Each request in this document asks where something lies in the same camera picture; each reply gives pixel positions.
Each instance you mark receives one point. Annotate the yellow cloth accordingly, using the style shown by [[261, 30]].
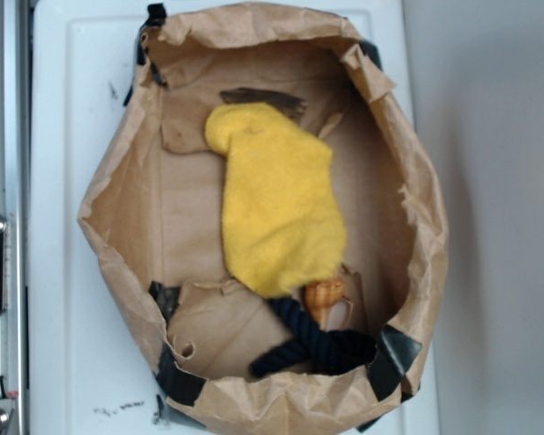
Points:
[[281, 225]]

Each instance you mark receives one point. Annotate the white tray board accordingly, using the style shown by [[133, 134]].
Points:
[[86, 374]]

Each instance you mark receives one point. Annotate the brown paper bag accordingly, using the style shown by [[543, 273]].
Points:
[[152, 216]]

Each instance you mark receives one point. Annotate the metal frame rail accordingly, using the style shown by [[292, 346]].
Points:
[[14, 167]]

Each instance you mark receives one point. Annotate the orange seashell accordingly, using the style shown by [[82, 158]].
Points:
[[327, 303]]

